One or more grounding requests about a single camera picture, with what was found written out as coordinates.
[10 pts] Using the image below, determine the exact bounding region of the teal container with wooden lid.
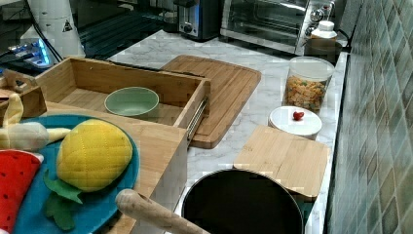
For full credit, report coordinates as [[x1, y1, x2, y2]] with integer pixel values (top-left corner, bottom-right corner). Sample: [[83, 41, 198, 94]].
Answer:
[[233, 125, 330, 222]]

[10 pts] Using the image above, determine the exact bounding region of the plush peeled banana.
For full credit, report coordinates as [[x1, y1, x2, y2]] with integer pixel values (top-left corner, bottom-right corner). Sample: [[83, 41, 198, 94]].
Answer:
[[0, 94, 70, 152]]

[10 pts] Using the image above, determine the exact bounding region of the light green bowl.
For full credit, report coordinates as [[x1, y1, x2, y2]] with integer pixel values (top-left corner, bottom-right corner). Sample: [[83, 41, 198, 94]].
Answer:
[[104, 87, 160, 117]]

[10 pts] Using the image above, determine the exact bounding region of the black slot toaster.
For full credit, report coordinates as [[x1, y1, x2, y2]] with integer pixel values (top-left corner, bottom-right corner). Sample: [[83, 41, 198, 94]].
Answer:
[[173, 0, 225, 41]]

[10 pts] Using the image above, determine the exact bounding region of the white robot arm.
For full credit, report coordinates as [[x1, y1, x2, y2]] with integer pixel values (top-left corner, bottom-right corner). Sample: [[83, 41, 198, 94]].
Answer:
[[21, 0, 85, 61]]

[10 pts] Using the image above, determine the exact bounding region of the silver toaster oven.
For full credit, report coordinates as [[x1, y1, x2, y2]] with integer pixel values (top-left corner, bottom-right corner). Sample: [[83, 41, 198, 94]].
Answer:
[[220, 0, 335, 56]]

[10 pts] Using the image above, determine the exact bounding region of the black pot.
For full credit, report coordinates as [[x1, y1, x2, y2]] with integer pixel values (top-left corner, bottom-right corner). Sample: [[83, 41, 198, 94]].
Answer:
[[181, 170, 304, 234]]

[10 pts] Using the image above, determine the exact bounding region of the white round lidded container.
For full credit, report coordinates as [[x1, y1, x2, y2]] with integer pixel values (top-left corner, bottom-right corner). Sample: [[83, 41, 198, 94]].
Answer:
[[268, 106, 322, 140]]

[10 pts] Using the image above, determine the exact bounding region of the wooden spoon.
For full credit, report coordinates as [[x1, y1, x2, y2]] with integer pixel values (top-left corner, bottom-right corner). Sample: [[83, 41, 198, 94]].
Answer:
[[115, 189, 210, 234]]

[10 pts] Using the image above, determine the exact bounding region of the large wooden cutting board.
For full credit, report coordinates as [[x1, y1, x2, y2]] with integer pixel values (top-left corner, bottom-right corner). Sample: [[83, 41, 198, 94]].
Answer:
[[162, 55, 261, 149]]

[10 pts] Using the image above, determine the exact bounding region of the teal blue plate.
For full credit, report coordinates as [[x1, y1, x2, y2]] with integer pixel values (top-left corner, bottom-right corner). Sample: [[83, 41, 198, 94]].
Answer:
[[13, 115, 139, 234]]

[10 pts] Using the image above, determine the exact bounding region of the clear jar with cereal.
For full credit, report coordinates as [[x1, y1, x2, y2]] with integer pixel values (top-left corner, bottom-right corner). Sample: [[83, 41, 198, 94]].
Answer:
[[282, 57, 335, 113]]

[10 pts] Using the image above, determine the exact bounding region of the bottle with white cap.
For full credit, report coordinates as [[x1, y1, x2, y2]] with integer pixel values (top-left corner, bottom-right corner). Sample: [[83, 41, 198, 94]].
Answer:
[[311, 20, 337, 40]]

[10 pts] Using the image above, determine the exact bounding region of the yellow plush lemon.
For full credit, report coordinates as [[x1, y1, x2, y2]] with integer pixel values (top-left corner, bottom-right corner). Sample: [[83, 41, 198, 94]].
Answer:
[[56, 119, 132, 192]]

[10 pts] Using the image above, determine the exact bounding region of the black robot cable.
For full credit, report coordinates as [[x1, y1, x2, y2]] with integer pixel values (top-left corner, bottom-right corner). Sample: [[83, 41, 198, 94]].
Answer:
[[23, 0, 64, 63]]

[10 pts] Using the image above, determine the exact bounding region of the wooden drawer cabinet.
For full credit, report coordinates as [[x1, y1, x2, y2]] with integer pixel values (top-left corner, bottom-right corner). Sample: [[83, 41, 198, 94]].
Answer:
[[46, 101, 187, 211]]

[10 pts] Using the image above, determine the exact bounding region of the red plush watermelon slice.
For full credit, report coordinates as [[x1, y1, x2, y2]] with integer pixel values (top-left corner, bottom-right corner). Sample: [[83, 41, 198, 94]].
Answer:
[[0, 149, 44, 234]]

